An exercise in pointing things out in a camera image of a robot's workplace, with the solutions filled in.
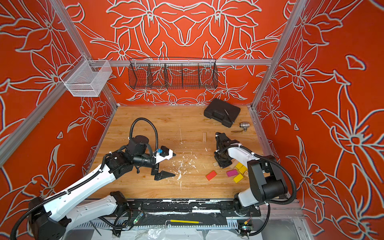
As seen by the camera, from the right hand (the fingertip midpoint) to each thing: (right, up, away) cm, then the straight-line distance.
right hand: (215, 159), depth 90 cm
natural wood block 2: (0, -2, -3) cm, 4 cm away
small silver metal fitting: (+23, +20, +14) cm, 34 cm away
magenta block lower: (+9, -7, -4) cm, 12 cm away
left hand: (-23, +5, -22) cm, 32 cm away
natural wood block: (-6, +12, +10) cm, 17 cm away
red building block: (-4, -8, -6) cm, 10 cm away
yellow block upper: (+13, -3, -4) cm, 14 cm away
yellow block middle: (+15, -5, -4) cm, 17 cm away
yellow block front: (+12, -9, -8) cm, 16 cm away
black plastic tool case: (+6, +30, +18) cm, 36 cm away
